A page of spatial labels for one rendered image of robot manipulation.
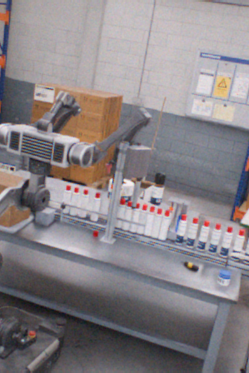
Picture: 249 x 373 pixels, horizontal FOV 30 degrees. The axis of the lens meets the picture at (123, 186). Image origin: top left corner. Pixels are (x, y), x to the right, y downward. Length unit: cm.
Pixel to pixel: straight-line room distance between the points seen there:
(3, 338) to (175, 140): 535
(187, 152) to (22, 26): 374
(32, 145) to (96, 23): 560
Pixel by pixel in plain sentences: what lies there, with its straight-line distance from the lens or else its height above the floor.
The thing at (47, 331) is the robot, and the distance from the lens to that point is 312.
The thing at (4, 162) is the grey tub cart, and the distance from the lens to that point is 545.
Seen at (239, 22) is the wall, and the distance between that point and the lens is 738.
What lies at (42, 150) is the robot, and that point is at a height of 144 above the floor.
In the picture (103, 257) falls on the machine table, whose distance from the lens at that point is 282.
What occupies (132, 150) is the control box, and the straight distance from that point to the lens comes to 285.
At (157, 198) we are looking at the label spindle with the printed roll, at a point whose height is 98.
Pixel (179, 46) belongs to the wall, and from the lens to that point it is 756.
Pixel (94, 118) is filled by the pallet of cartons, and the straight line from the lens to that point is 647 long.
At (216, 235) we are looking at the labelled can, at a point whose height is 102.
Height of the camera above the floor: 204
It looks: 16 degrees down
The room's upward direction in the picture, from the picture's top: 10 degrees clockwise
